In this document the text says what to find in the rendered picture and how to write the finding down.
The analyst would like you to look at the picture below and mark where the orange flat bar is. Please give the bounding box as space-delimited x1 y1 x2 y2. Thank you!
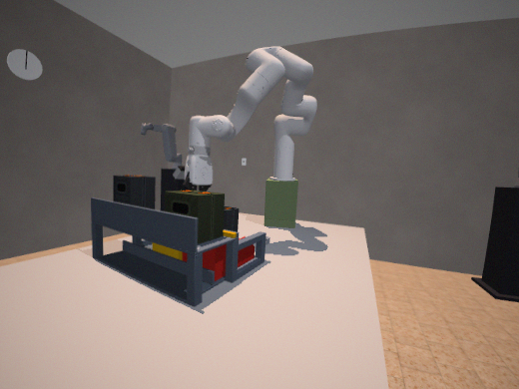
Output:
224 230 237 238

